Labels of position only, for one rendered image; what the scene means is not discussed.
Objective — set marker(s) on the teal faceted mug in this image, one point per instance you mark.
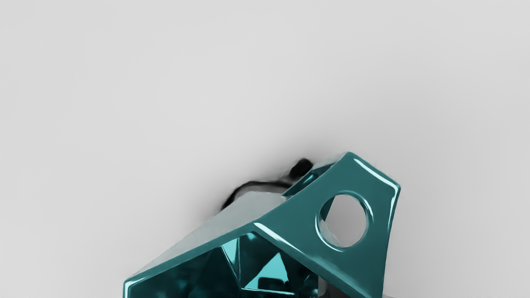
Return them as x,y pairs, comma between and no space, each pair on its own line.
290,227

